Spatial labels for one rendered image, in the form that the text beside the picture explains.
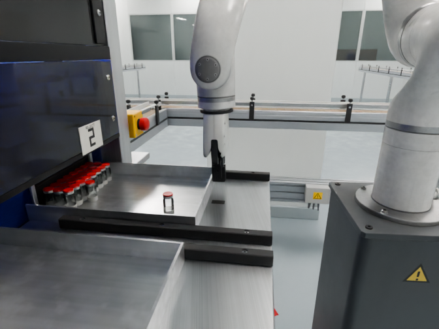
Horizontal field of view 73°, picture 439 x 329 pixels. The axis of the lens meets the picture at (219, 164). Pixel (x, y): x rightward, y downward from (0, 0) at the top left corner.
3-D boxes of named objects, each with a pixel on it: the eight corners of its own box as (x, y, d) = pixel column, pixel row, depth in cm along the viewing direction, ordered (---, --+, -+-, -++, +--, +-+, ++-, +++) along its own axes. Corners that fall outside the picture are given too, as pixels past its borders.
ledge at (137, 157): (91, 168, 92) (91, 162, 91) (112, 155, 104) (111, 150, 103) (134, 171, 90) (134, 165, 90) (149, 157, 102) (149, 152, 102)
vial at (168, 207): (162, 215, 61) (161, 196, 60) (165, 210, 63) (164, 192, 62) (172, 216, 61) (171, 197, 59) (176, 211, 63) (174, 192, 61)
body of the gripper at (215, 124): (204, 102, 72) (206, 146, 76) (195, 109, 63) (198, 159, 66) (235, 101, 71) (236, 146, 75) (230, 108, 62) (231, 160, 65)
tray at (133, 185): (29, 220, 60) (25, 204, 58) (96, 172, 84) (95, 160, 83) (195, 233, 55) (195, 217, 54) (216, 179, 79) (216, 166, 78)
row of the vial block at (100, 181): (63, 211, 63) (59, 191, 61) (106, 178, 79) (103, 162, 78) (73, 211, 62) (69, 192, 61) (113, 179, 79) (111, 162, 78)
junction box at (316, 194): (304, 203, 158) (306, 187, 155) (304, 198, 162) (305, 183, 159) (328, 204, 156) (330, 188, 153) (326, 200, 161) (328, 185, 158)
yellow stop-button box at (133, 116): (112, 138, 89) (109, 113, 86) (123, 132, 96) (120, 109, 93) (136, 138, 88) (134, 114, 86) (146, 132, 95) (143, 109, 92)
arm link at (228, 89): (233, 98, 61) (236, 93, 70) (232, 27, 56) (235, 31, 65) (193, 98, 62) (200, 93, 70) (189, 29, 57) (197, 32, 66)
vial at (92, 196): (85, 202, 67) (82, 183, 65) (91, 198, 69) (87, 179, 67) (95, 202, 66) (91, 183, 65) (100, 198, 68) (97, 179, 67)
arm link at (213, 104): (201, 93, 71) (202, 106, 72) (193, 98, 63) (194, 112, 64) (236, 93, 70) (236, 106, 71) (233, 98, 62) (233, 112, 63)
